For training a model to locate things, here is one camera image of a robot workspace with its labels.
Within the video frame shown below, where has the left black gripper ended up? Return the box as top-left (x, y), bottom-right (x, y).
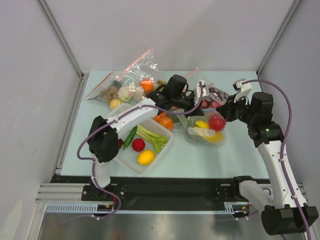
top-left (171, 92), bottom-right (203, 118)

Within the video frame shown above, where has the blue zip clear bag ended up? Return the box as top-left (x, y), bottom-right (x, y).
top-left (177, 99), bottom-right (227, 145)

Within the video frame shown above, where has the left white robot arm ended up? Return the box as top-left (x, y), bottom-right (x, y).
top-left (85, 74), bottom-right (205, 200)

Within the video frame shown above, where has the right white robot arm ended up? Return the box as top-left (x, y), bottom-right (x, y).
top-left (217, 92), bottom-right (319, 236)

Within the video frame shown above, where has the red spotted fake strawberry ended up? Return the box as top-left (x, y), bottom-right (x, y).
top-left (201, 98), bottom-right (220, 110)

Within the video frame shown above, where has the red zip bag with oranges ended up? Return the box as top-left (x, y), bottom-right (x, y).
top-left (146, 74), bottom-right (195, 120)

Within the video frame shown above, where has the orange fake tangerine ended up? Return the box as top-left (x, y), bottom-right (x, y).
top-left (153, 112), bottom-right (174, 131)

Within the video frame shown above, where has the red zip bag with strawberries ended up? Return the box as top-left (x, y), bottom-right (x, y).
top-left (184, 67), bottom-right (229, 111)

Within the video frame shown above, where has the orange fake orange in bag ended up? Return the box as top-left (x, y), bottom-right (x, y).
top-left (140, 78), bottom-right (155, 93)

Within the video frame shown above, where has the large crinkled red zip bag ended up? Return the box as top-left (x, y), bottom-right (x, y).
top-left (118, 47), bottom-right (166, 103)

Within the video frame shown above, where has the white fake cauliflower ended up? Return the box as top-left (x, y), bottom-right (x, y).
top-left (117, 86), bottom-right (145, 100)

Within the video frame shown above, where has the red fake tomato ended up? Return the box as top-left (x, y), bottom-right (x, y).
top-left (131, 138), bottom-right (146, 152)

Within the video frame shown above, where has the yellow fake lemon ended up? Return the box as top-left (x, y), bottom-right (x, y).
top-left (137, 150), bottom-right (156, 166)

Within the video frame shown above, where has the green fake chili pepper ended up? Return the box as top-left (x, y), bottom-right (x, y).
top-left (123, 125), bottom-right (138, 149)

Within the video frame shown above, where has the yellow fake egg fruit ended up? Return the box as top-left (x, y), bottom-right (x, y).
top-left (109, 98), bottom-right (123, 110)

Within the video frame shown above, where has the dark red fake apple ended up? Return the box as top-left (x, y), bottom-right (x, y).
top-left (118, 138), bottom-right (124, 149)

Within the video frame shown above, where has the small bag with brown grapes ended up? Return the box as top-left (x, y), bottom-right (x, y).
top-left (84, 71), bottom-right (123, 106)

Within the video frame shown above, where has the white plastic basket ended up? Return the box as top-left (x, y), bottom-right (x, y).
top-left (115, 119), bottom-right (173, 177)

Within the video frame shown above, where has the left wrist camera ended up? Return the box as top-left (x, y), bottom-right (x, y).
top-left (194, 80), bottom-right (210, 104)

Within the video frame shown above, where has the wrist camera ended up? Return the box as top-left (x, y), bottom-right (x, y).
top-left (194, 80), bottom-right (210, 104)
top-left (232, 78), bottom-right (252, 103)

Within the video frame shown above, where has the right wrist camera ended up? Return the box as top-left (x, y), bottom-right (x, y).
top-left (232, 78), bottom-right (252, 103)

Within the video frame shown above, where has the white slotted cable duct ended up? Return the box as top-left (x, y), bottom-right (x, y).
top-left (46, 202), bottom-right (255, 215)

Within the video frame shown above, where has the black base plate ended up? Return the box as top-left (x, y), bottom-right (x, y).
top-left (51, 175), bottom-right (249, 206)

